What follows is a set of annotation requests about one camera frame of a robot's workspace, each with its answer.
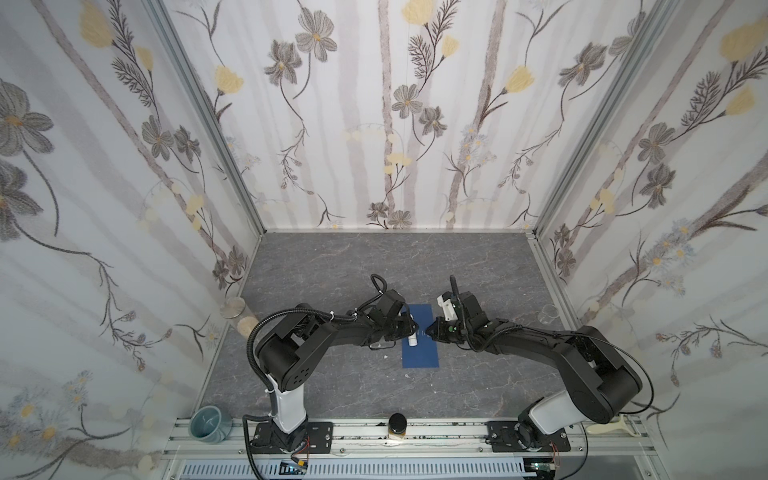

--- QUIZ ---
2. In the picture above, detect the white glue stick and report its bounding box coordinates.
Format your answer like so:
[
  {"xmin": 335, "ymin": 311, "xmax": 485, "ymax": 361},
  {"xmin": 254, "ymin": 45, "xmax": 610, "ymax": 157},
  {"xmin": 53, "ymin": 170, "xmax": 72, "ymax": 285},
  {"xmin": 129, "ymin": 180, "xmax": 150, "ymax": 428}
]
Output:
[{"xmin": 408, "ymin": 314, "xmax": 419, "ymax": 347}]

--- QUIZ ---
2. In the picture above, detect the dark blue envelope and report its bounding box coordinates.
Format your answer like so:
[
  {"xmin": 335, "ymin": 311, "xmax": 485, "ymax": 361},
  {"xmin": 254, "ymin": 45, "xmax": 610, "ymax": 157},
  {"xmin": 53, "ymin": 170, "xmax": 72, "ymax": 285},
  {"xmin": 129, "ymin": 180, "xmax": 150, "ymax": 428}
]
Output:
[{"xmin": 402, "ymin": 304, "xmax": 439, "ymax": 369}]

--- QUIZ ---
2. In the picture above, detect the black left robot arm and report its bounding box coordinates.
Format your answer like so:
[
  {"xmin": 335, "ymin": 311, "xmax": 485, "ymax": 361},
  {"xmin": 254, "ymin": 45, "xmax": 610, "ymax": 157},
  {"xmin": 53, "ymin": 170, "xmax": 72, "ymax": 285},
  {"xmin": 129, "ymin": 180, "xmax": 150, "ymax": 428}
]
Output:
[{"xmin": 246, "ymin": 290, "xmax": 418, "ymax": 453}]

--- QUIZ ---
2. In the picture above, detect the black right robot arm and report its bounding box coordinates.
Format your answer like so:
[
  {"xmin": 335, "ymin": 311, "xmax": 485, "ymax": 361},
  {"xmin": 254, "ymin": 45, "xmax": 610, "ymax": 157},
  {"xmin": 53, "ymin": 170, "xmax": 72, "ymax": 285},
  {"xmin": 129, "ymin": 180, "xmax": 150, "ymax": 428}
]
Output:
[{"xmin": 426, "ymin": 292, "xmax": 643, "ymax": 451}]

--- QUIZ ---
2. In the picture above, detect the clear glass cup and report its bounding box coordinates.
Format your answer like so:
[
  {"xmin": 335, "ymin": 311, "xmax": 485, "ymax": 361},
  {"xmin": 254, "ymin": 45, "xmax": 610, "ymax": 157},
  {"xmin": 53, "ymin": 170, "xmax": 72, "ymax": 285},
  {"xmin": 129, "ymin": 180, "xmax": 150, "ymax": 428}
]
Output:
[{"xmin": 537, "ymin": 304, "xmax": 560, "ymax": 325}]

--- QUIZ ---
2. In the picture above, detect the glass jar with cork lid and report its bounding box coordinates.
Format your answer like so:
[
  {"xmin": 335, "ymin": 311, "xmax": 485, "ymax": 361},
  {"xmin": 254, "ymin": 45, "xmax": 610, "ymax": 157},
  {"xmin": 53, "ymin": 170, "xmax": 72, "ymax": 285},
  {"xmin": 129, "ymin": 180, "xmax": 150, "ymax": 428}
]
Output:
[{"xmin": 219, "ymin": 297, "xmax": 259, "ymax": 338}]

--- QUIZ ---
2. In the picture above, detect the cream plastic peeler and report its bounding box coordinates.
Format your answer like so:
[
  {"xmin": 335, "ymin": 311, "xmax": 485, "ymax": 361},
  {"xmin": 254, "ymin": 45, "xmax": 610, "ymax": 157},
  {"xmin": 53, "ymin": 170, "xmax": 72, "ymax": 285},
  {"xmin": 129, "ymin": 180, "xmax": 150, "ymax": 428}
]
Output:
[{"xmin": 586, "ymin": 415, "xmax": 637, "ymax": 437}]

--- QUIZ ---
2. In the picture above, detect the teal cup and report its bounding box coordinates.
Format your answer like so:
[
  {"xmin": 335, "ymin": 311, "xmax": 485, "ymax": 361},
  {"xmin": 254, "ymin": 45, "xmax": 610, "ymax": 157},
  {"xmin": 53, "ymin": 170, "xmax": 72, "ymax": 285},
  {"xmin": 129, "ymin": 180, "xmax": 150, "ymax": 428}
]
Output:
[{"xmin": 188, "ymin": 405, "xmax": 233, "ymax": 444}]

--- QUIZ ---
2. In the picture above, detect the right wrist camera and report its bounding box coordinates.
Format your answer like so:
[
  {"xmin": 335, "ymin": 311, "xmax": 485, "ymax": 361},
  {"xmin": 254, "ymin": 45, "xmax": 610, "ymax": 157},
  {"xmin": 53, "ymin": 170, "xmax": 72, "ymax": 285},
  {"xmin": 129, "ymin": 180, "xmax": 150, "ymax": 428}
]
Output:
[{"xmin": 437, "ymin": 293, "xmax": 458, "ymax": 321}]

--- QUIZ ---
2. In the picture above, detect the black corrugated cable hose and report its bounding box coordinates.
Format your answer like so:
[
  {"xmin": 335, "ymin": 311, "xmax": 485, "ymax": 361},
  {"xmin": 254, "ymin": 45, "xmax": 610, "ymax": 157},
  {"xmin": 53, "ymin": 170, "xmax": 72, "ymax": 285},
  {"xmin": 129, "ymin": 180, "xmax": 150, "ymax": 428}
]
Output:
[{"xmin": 245, "ymin": 307, "xmax": 337, "ymax": 391}]

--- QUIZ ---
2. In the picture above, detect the black cylinder on rail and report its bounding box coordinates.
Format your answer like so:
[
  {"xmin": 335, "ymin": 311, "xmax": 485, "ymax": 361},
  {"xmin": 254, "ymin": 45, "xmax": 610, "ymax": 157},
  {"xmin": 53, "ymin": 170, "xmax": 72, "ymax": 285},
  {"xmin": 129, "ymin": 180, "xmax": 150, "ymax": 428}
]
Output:
[{"xmin": 387, "ymin": 412, "xmax": 408, "ymax": 440}]

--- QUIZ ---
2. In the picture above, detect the aluminium mounting rail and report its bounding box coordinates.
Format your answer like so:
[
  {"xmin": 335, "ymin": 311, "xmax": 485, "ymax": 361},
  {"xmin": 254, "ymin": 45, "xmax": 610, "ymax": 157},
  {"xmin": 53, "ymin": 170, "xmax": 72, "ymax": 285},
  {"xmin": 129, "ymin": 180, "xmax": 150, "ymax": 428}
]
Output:
[{"xmin": 161, "ymin": 418, "xmax": 657, "ymax": 460}]

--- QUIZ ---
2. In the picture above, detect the white perforated cable duct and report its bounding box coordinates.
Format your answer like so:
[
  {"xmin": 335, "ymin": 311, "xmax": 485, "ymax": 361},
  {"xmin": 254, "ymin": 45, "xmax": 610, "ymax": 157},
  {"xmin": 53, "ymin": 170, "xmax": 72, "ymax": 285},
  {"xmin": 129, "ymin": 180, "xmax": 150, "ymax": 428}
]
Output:
[{"xmin": 175, "ymin": 457, "xmax": 536, "ymax": 479}]

